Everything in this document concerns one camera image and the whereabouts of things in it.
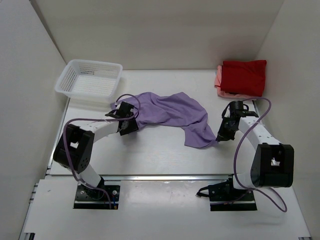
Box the aluminium rail frame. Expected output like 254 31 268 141
18 99 312 240

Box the white plastic basket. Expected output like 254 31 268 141
54 59 123 103

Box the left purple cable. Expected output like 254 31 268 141
63 93 141 210

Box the purple t shirt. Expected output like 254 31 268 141
123 92 217 149

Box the pink folded t shirt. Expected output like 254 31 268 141
214 65 253 100

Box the red folded t shirt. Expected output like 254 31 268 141
220 60 267 97

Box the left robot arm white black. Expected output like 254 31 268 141
53 101 139 201

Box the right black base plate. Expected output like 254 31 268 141
208 182 257 212

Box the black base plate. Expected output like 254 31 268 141
73 182 121 210
208 182 257 212

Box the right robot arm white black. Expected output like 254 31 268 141
196 100 295 205

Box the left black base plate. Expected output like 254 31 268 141
73 182 121 210

